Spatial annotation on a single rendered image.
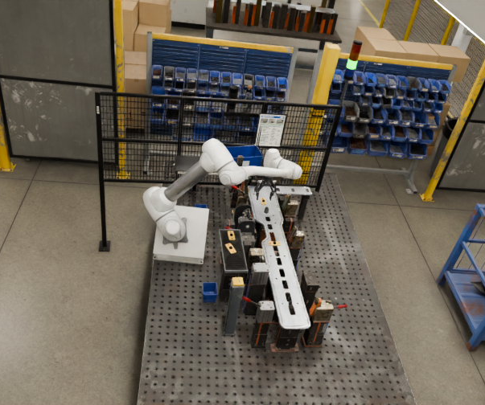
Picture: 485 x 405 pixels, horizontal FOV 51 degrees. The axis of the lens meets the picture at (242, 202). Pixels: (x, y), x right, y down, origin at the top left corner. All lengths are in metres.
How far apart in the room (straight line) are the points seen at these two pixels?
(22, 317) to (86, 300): 0.48
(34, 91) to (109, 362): 2.70
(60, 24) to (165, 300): 2.71
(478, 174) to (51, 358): 4.84
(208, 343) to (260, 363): 0.34
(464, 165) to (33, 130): 4.64
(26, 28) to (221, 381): 3.49
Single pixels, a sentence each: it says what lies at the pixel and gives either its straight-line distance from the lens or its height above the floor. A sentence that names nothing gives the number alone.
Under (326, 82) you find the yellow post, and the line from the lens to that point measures 4.08.
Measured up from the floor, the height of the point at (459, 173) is 0.37.
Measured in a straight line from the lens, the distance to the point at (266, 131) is 4.13.
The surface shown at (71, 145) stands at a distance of 5.57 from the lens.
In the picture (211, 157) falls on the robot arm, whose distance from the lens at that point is 3.11.
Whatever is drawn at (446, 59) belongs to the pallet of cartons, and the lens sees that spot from 6.62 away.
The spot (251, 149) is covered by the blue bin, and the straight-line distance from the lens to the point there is 4.18.
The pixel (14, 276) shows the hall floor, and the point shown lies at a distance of 4.68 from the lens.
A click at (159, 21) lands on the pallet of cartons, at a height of 0.82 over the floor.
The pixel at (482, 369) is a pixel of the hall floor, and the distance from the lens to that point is 4.74.
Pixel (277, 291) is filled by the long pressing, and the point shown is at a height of 1.00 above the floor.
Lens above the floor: 3.30
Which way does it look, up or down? 37 degrees down
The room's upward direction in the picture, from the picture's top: 9 degrees clockwise
